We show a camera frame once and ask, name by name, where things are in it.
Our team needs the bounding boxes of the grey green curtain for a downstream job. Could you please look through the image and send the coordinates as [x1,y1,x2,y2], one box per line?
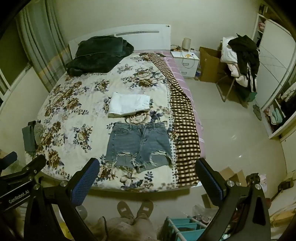
[15,0,73,93]

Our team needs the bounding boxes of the metal folding chair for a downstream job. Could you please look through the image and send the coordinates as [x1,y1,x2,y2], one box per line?
[216,74,251,107]

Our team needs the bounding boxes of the white folded pants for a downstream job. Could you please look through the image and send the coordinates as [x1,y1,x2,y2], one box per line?
[108,92,151,117]

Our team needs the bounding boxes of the white nightstand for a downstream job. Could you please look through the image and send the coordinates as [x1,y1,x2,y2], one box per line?
[170,49,200,78]

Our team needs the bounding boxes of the white garment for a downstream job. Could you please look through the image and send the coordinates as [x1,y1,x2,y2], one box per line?
[220,37,241,64]

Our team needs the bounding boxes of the blue denim shorts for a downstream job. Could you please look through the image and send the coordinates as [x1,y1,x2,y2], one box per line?
[105,122,174,173]

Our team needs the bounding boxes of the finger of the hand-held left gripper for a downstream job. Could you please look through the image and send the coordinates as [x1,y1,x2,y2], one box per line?
[0,151,18,165]
[0,154,47,186]

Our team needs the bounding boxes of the white wardrobe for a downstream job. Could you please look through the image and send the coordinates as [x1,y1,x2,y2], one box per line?
[252,11,296,140]

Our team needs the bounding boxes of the person's beige trouser legs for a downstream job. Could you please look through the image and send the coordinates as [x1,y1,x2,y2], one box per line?
[91,215,158,241]

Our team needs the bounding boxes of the white bed headboard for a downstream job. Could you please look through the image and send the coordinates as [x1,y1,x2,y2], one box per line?
[68,24,172,60]

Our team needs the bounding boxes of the grey cloth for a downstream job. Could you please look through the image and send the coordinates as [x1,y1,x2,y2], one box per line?
[22,120,45,154]

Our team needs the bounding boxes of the teal storage rack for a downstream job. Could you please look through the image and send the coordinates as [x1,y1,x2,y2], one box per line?
[162,216,214,241]

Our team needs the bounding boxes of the green slipper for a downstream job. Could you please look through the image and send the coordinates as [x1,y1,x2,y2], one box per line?
[253,104,263,121]

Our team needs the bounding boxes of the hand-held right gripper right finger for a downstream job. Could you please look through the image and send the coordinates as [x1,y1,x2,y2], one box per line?
[195,158,271,241]

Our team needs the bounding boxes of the brown cardboard box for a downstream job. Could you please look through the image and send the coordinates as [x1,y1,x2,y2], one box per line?
[199,47,229,83]

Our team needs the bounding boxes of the floral bed sheet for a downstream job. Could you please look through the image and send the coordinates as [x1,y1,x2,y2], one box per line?
[25,52,179,193]

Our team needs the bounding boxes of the dark green blanket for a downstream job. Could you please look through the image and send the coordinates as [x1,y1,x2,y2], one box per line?
[66,35,135,77]

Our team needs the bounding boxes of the beige slipper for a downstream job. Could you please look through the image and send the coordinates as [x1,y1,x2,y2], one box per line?
[117,201,135,224]
[136,200,154,220]

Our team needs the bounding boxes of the white window frame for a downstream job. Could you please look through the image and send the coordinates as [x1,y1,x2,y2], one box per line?
[0,62,33,100]

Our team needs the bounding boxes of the flattened cardboard box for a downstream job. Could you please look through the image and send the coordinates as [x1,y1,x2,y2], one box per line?
[201,166,247,209]

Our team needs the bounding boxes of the black garment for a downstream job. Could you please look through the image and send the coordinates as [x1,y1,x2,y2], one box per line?
[228,34,261,93]

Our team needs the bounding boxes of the brown checkered blanket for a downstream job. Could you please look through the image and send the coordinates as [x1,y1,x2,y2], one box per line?
[139,53,202,187]

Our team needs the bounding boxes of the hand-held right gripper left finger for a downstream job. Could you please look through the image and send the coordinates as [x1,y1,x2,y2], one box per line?
[24,158,100,241]

